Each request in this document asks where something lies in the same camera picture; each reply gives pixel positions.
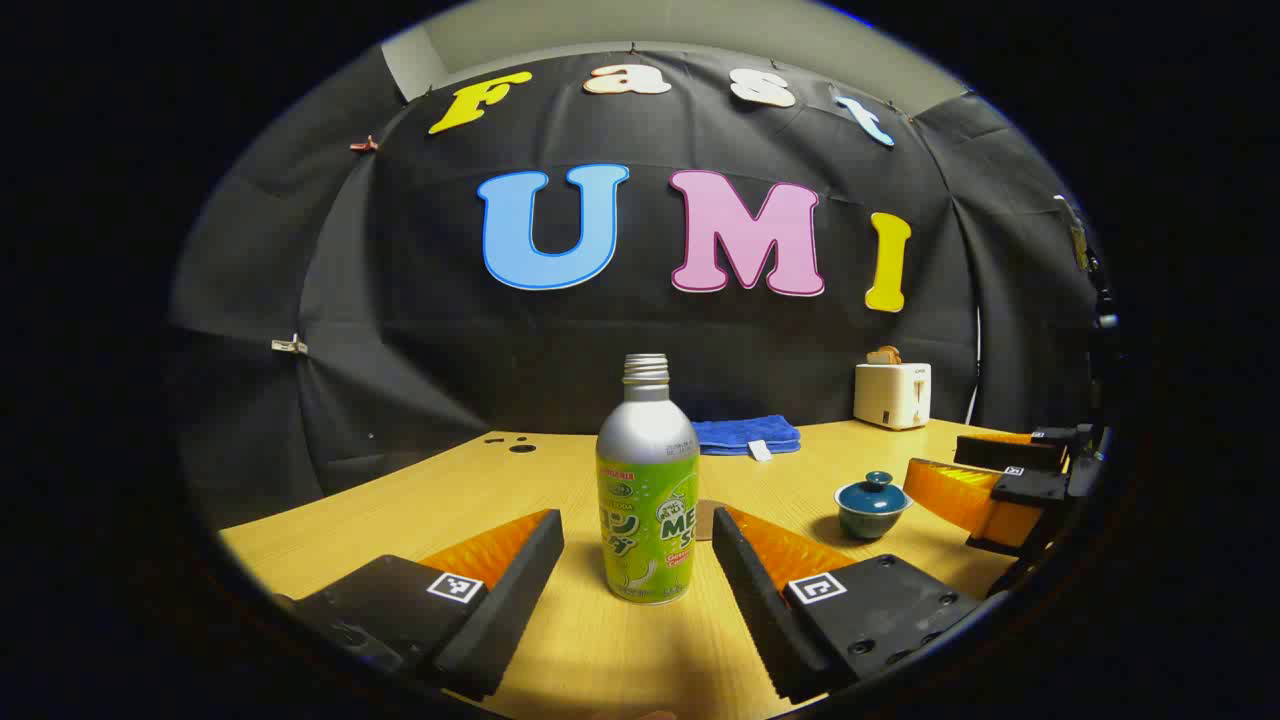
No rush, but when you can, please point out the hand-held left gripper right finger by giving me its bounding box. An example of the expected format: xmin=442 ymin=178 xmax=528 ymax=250
xmin=710 ymin=505 xmax=986 ymax=706

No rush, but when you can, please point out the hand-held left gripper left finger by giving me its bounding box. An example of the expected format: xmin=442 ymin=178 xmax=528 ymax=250
xmin=275 ymin=508 xmax=567 ymax=701

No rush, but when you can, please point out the teal teacup lid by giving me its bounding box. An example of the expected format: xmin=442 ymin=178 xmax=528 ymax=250
xmin=837 ymin=470 xmax=913 ymax=513

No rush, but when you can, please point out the teal teacup white inside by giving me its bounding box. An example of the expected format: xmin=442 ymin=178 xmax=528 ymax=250
xmin=835 ymin=495 xmax=913 ymax=541

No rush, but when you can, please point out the silver water bottle green label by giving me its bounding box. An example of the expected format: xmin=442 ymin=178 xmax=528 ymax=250
xmin=596 ymin=353 xmax=701 ymax=605

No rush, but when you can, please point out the white toaster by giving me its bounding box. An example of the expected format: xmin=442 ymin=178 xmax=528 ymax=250
xmin=853 ymin=362 xmax=933 ymax=431

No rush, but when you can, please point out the blue folded towel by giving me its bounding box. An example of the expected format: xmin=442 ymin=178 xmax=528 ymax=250
xmin=690 ymin=415 xmax=803 ymax=461

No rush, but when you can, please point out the black backdrop cloth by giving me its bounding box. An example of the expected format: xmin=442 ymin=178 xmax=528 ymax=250
xmin=165 ymin=40 xmax=1101 ymax=531

